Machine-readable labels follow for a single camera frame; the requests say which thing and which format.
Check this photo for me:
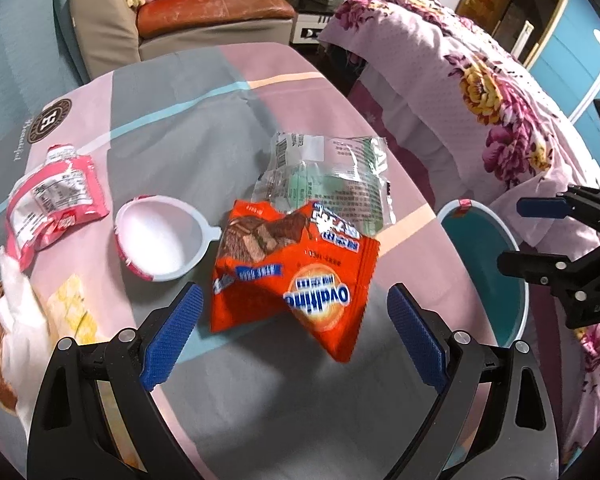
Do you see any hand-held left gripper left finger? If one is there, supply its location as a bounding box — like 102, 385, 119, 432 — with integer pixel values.
26, 282, 204, 480

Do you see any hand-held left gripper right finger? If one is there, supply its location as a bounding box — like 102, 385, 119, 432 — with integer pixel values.
386, 282, 561, 480

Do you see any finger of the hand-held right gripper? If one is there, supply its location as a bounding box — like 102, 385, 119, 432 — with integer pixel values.
516, 185, 600, 238
497, 250, 587, 292

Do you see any teal trash bin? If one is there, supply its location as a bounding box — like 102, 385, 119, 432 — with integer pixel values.
436, 199, 530, 348

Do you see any orange-red chocolate wafer wrapper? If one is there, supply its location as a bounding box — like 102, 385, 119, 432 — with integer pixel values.
210, 199, 382, 363

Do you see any white tissue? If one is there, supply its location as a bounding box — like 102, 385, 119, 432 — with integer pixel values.
0, 247, 56, 436

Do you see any pink snack pouch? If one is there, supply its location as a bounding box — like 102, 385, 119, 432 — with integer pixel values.
6, 144, 112, 270

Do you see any clear plastic wrapper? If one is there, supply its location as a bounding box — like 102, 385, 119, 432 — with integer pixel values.
252, 131, 397, 235

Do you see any blue wardrobe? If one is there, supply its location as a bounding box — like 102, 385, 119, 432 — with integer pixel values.
525, 0, 600, 126

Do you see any white framed panel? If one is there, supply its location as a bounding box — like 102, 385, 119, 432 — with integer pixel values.
510, 20, 536, 56

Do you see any white bedside cabinet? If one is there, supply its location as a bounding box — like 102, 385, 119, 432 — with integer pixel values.
290, 10, 338, 47

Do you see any beige and orange armchair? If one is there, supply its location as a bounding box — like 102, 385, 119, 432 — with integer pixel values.
70, 0, 297, 81

